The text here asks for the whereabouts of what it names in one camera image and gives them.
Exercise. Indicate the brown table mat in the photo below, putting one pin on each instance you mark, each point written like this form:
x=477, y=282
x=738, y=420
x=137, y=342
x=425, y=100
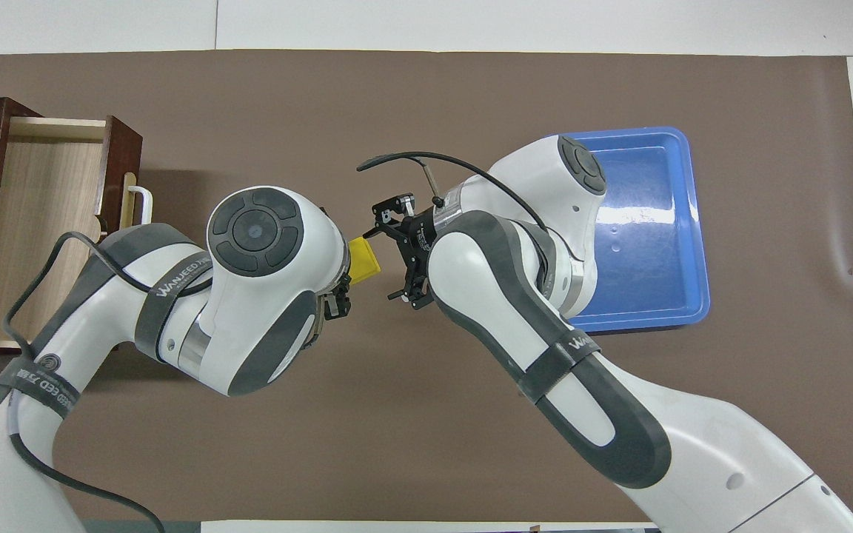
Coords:
x=397, y=96

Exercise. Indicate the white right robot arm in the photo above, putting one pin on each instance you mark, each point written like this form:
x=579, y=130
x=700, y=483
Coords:
x=486, y=281

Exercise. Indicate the blue plastic tray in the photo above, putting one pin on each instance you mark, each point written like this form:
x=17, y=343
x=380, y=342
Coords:
x=649, y=244

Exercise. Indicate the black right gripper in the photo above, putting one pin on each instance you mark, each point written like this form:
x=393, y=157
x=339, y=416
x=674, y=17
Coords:
x=419, y=244

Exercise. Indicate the yellow cube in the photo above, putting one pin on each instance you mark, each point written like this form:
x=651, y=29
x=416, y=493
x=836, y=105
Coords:
x=365, y=260

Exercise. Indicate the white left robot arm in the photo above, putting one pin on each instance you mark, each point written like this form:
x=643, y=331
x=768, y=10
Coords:
x=263, y=311

